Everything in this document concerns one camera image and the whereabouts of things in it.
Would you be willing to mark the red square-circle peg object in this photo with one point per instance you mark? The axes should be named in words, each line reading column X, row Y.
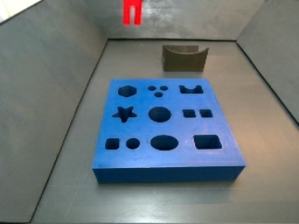
column 132, row 12

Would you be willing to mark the blue shape-sorting foam board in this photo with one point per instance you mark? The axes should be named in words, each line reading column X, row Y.
column 164, row 134

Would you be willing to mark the black curved object holder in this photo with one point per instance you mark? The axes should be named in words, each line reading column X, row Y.
column 183, row 58

